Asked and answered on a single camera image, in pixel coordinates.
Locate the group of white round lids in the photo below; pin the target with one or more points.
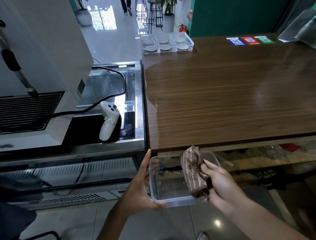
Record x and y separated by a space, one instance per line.
166 47

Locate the white coffee machine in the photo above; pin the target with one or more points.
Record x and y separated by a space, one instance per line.
49 44

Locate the clear plastic container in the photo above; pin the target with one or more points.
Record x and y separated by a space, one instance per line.
170 190

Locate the green leafy plant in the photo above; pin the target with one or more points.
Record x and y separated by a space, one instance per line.
170 5

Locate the black metal steam wand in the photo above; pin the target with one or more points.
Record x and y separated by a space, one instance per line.
17 69

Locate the person's dark clothing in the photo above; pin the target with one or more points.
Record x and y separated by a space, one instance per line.
12 217

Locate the red packet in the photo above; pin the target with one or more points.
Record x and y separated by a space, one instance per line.
289 147

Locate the person's left thumb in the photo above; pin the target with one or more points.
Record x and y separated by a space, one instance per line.
145 165

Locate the clear plastic bag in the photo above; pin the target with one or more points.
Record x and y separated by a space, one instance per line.
300 29

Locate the red fire extinguisher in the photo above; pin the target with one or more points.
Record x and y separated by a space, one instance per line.
183 29

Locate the tall white plant pot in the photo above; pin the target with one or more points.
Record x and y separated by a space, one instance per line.
168 23

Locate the steel glass display case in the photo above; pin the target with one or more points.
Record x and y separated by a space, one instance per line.
74 170

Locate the clear compartment organizer tray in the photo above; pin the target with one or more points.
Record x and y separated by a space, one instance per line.
158 43

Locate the green square sticker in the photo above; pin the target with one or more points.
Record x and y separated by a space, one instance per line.
264 39

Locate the black drip tray grille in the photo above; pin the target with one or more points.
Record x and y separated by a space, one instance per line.
24 111

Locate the red wall sign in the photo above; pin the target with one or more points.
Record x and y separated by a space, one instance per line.
189 15

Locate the round white plant pot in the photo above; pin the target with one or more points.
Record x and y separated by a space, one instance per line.
84 17

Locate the white handheld controller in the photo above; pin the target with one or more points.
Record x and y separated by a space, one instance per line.
108 121

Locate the blue square sticker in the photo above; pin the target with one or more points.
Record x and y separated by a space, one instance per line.
235 41

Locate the brown striped cloth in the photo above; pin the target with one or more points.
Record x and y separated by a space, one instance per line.
193 170

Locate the crumpled clear plastic wrapping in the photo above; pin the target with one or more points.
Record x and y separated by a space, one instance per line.
254 154

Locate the person's right hand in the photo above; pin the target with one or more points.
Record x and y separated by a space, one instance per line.
223 190

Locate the person's right thumb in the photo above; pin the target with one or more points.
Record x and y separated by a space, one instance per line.
208 169

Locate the person's right forearm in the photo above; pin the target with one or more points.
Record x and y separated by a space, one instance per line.
261 222

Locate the dark coffee grounds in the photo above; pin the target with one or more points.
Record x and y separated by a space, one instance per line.
171 169

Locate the red square sticker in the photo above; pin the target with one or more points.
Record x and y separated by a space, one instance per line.
250 40

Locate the person's left forearm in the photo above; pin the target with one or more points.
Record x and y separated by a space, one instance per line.
113 227

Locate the person's left hand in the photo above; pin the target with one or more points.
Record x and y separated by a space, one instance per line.
138 192

